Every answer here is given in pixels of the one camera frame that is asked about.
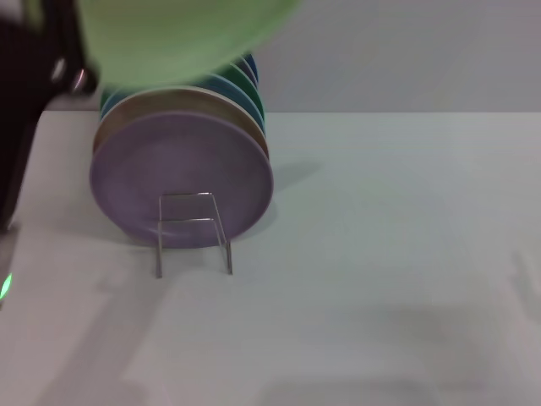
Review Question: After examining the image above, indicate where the light blue plate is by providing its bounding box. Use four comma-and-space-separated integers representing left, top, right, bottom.
99, 74, 266, 133

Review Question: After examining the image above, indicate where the grey purple plate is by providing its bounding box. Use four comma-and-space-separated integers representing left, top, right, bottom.
233, 57, 260, 91

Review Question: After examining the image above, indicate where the light green plate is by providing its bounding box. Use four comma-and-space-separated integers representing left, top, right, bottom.
78, 0, 303, 92

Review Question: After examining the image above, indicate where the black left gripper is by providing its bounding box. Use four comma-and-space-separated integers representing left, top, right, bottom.
0, 0, 101, 232

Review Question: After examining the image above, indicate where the metal wire plate rack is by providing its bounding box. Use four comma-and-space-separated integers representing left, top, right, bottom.
156, 192, 234, 279

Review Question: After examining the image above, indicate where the tan brown plate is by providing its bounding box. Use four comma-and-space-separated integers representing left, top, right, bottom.
92, 85, 271, 162

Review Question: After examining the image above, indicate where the dark green plate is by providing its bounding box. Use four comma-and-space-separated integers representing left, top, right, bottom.
215, 62, 265, 123

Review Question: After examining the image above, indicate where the teal blue plate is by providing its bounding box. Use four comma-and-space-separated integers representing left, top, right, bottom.
243, 52, 259, 84

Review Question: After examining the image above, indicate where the lilac plate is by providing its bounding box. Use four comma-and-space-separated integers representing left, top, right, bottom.
89, 110, 275, 250

